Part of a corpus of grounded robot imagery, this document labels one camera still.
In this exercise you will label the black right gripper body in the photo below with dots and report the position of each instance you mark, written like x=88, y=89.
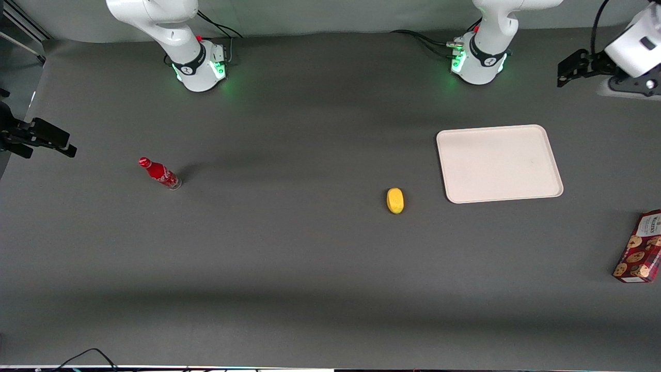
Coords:
x=9, y=129

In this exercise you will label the red cola bottle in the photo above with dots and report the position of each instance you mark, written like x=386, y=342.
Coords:
x=159, y=173

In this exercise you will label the red tartan cookie box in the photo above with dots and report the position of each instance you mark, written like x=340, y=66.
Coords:
x=640, y=248

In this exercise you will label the grey metal frame rail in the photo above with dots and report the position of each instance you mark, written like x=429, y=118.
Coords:
x=20, y=26

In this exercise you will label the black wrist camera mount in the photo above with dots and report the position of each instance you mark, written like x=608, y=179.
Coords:
x=638, y=85

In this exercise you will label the yellow sponge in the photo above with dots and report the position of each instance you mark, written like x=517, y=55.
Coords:
x=395, y=200

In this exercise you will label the white rectangular plastic tray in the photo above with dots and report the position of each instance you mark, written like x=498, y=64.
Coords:
x=498, y=164

